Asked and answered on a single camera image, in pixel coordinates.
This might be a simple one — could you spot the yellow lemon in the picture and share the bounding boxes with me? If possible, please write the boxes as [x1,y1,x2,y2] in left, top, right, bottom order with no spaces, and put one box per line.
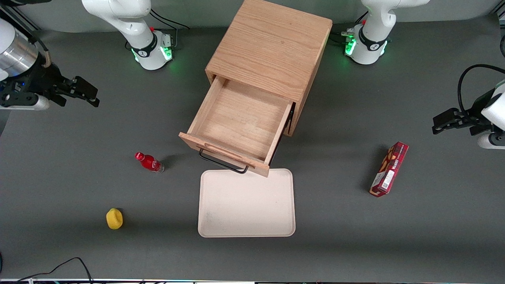
[106,208,123,230]

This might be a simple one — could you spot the beige rectangular tray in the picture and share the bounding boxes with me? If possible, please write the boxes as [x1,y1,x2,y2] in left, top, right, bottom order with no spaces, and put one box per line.
[198,168,296,238]

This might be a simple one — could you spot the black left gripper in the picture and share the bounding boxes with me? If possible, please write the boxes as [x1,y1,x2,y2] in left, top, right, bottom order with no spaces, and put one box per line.
[432,92,497,135]

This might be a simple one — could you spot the black left arm base cables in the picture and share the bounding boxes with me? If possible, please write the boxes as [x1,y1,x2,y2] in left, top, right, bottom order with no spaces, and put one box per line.
[329,11,370,45]

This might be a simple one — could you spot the thin black cable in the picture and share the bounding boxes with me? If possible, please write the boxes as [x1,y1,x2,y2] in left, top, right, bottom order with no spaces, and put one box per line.
[16,257,94,284]

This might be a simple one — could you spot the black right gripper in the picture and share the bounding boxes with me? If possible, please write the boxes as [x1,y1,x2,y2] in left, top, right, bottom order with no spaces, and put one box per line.
[0,62,100,108]

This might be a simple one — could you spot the red snack box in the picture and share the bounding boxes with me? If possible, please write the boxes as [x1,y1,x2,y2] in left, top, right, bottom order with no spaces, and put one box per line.
[369,142,409,198]

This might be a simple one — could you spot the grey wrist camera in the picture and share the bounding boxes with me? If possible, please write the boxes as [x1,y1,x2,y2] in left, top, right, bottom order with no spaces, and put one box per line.
[477,132,505,150]
[0,93,51,111]

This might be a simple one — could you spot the wooden drawer with black handle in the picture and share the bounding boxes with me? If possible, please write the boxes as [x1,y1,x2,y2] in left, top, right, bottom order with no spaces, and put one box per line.
[179,76,295,178]

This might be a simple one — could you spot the wooden drawer cabinet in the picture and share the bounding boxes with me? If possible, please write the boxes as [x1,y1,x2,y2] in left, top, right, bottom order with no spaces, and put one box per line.
[205,0,333,137]

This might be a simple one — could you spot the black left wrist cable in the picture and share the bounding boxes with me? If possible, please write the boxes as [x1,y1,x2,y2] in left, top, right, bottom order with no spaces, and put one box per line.
[457,64,505,119]

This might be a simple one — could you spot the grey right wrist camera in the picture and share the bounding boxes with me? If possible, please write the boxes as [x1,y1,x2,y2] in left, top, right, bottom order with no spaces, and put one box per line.
[0,93,51,111]

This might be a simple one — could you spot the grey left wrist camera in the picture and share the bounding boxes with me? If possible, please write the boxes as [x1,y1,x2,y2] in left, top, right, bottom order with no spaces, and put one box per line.
[477,132,505,150]

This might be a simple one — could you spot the small red bottle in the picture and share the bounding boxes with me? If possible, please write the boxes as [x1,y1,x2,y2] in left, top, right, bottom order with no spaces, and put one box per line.
[135,152,165,173]

